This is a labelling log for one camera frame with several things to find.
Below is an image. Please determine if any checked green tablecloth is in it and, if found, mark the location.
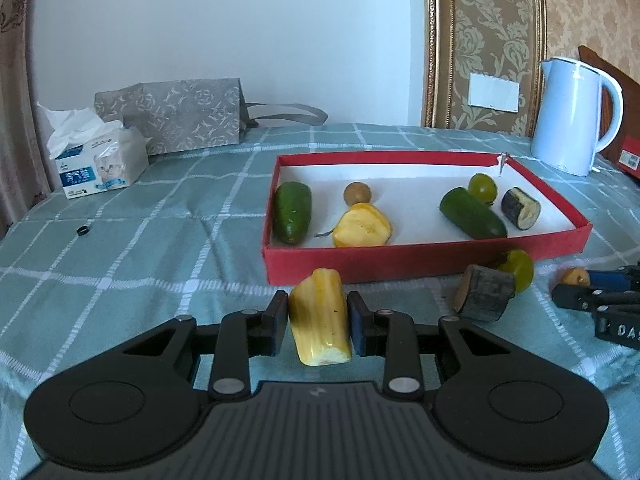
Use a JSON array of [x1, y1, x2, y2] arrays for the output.
[[1, 125, 639, 479]]

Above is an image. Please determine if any tissue pack with cat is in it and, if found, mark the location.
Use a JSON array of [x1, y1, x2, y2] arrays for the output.
[[42, 108, 149, 200]]

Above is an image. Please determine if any eggplant piece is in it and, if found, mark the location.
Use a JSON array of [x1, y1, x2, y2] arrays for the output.
[[452, 264, 515, 323], [500, 186, 541, 231]]

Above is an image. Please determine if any gold picture frame moulding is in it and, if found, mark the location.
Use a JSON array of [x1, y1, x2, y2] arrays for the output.
[[420, 0, 547, 136]]

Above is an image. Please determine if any white wall switch panel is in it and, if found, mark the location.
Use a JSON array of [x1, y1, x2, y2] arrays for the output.
[[468, 73, 520, 113]]

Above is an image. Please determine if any green tomato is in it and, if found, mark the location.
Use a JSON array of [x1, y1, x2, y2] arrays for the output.
[[497, 249, 535, 294], [468, 174, 498, 206]]

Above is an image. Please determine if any small brown longan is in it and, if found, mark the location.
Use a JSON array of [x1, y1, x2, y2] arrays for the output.
[[343, 181, 372, 207], [560, 268, 591, 287]]

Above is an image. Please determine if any red box with label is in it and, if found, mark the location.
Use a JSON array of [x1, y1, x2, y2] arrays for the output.
[[617, 136, 640, 179]]

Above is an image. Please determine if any wooden headboard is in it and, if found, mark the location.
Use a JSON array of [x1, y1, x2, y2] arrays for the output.
[[578, 44, 640, 172]]

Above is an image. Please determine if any red shallow cardboard box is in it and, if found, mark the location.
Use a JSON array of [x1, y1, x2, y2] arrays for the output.
[[262, 151, 592, 285]]

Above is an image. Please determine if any green cucumber piece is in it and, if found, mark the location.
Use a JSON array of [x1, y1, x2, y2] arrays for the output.
[[439, 186, 508, 240], [272, 182, 312, 245]]

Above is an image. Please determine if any pink curtain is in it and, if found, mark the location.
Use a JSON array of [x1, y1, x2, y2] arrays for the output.
[[1, 0, 51, 234]]

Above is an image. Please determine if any grey patterned gift bag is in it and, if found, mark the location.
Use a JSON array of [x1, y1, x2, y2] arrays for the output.
[[93, 78, 328, 155]]

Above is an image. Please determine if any light blue electric kettle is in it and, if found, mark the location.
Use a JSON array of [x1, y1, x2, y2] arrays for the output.
[[532, 56, 624, 177]]

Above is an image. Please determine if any yellow wedge fruit piece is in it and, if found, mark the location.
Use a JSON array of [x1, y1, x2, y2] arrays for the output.
[[288, 268, 352, 366]]

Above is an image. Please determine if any yellow ridged fruit piece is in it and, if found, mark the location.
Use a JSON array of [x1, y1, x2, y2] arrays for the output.
[[332, 203, 393, 247]]

